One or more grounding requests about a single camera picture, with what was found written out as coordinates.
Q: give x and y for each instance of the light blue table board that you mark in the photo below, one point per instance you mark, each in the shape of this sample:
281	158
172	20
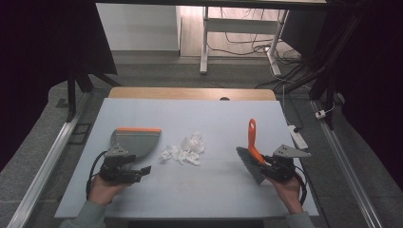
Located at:
202	126

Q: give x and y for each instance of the aluminium rail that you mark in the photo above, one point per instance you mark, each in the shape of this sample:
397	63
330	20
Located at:
47	164
345	167

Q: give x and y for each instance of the black metal stand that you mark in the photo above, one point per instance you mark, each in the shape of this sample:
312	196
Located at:
326	63
79	79

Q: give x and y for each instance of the white metal desk frame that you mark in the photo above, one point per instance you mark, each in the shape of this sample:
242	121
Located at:
240	25

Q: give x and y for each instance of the pile of white paper scraps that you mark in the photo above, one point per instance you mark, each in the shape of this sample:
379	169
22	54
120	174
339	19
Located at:
187	150

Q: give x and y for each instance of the person's right hand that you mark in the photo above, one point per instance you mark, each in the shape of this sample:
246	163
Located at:
290	193

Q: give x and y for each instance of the grey dustpan with orange edge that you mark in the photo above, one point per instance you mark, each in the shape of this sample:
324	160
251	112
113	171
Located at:
136	142

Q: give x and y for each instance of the white cabinet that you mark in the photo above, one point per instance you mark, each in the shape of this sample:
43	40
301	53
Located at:
139	27

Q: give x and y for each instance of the person's left hand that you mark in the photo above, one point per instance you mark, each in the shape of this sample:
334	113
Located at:
103	191

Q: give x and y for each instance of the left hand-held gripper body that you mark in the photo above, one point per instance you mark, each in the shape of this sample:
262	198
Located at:
115	172

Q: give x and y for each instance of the white power strip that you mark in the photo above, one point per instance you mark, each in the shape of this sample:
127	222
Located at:
297	137

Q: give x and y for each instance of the dark curtain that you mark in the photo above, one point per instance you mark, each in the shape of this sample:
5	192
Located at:
31	63
380	79

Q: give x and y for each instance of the small white plug adapter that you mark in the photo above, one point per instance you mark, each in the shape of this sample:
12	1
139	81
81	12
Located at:
320	114

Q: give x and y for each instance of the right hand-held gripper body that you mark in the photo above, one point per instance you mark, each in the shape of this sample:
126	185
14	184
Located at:
283	167

